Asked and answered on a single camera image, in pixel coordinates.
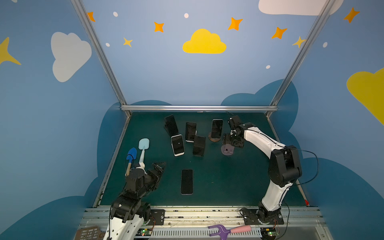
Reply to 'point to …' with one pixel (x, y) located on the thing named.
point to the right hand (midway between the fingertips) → (230, 141)
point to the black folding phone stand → (166, 127)
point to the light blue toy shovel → (143, 144)
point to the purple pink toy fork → (225, 231)
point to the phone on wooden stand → (216, 128)
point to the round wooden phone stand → (214, 139)
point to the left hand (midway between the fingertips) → (167, 169)
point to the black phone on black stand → (171, 124)
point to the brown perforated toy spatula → (91, 233)
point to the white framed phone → (177, 145)
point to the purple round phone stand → (227, 149)
